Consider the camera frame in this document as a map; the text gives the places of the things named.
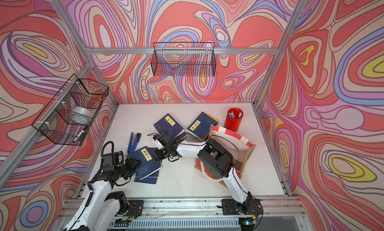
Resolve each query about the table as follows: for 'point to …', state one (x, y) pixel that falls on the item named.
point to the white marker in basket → (76, 138)
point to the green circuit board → (122, 223)
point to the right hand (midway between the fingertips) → (155, 161)
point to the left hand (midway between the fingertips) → (141, 163)
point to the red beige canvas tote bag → (240, 148)
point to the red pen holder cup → (233, 119)
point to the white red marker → (240, 115)
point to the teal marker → (232, 115)
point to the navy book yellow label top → (148, 164)
